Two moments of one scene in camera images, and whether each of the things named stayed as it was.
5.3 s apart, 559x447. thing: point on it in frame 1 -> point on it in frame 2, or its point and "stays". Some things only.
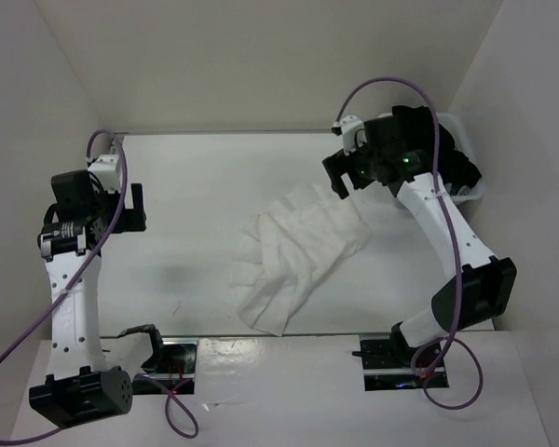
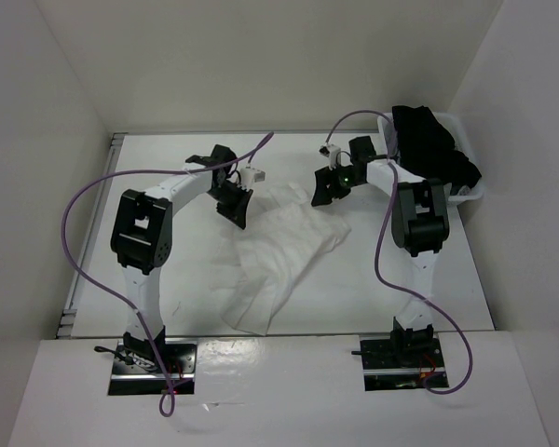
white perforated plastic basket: x=464 y=193 stays
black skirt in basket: x=415 y=126 stays
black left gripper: x=132 y=219 -> x=237 y=214
